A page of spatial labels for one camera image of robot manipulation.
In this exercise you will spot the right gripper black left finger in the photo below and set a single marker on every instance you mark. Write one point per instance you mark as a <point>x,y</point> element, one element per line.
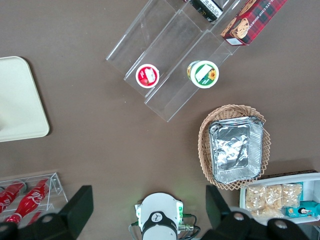
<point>70,215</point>

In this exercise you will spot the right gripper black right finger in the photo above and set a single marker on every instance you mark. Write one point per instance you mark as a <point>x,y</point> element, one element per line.
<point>220,215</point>

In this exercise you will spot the aluminium foil tray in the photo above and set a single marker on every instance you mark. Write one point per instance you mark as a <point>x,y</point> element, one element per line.
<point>231,150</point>
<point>210,130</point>

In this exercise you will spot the light tan wicker basket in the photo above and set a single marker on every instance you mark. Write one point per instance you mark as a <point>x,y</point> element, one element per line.
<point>203,150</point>

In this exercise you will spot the beige rectangular serving tray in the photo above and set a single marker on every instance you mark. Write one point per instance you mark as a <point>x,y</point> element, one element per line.
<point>20,100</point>

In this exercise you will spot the white plastic snack bin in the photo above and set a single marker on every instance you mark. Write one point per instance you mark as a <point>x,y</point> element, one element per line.
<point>243,197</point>

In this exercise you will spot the clear acrylic bottle rack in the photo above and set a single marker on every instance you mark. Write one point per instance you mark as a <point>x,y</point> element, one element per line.
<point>58,187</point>

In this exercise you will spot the clear puffed snack bag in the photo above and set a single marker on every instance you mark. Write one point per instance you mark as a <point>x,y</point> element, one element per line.
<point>292,195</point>
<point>274,195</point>
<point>267,212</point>
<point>256,197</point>

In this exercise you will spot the red cola bottle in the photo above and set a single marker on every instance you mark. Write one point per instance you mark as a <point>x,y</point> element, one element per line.
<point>32,198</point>
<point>8,197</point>

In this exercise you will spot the teal snack packet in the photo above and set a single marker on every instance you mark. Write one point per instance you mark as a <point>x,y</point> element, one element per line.
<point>302,211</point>

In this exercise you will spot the green-lid yogurt cup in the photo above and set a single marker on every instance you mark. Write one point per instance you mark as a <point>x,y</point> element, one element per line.
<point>203,74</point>

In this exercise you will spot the red-lid yogurt cup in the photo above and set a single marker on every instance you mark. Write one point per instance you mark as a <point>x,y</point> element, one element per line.
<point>147,76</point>

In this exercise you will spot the clear acrylic stepped stand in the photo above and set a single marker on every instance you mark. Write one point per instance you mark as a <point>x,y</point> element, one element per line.
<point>170,42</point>
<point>227,7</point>

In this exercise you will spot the red tartan cookie box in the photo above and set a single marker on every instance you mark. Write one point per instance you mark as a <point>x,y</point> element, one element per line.
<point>252,22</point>

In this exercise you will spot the small black chocolate box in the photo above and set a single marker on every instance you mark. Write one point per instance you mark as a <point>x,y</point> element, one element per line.
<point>206,10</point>

